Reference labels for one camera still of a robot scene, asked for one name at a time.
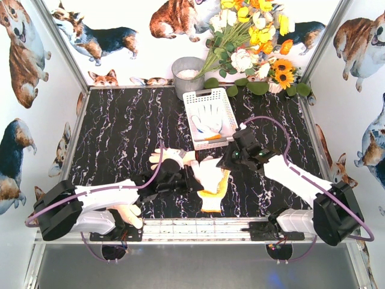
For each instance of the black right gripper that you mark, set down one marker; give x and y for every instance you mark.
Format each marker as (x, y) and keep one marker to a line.
(230, 156)

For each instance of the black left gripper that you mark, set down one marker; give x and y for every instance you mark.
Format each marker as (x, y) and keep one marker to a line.
(186, 177)

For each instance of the yellow dotted glove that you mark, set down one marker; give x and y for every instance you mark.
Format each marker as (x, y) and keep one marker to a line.
(214, 181)

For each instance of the blue dotted white glove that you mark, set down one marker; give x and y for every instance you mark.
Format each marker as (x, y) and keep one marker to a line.
(208, 120)

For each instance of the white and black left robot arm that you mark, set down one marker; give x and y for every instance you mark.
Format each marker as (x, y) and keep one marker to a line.
(73, 208)

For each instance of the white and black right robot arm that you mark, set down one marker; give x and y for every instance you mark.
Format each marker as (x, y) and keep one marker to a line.
(334, 212)

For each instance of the white plastic storage basket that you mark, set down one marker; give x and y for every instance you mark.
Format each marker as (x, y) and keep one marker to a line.
(217, 96)

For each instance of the plain white cotton glove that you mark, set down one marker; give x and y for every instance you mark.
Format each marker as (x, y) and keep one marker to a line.
(169, 153)

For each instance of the cream leather glove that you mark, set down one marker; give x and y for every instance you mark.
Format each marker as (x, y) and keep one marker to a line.
(130, 214)

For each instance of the grey metal bucket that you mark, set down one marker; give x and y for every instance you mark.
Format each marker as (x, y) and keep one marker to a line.
(186, 71)

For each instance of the artificial flower bouquet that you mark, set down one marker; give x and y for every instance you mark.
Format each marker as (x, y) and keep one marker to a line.
(253, 38)

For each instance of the aluminium front rail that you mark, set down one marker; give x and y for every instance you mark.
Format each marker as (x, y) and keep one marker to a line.
(182, 231)

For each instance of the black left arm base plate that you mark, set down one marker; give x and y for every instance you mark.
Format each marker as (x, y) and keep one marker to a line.
(121, 232)

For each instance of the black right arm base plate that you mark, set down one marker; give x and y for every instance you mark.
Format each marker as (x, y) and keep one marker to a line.
(266, 231)

